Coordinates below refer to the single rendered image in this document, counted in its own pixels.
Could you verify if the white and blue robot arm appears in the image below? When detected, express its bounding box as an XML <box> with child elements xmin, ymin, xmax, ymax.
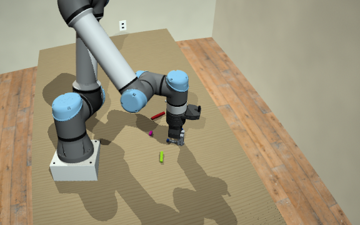
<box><xmin>52</xmin><ymin>0</ymin><xmax>189</xmax><ymax>163</ymax></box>

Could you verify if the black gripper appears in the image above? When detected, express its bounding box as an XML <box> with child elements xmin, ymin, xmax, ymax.
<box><xmin>165</xmin><ymin>100</ymin><xmax>201</xmax><ymax>146</ymax></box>

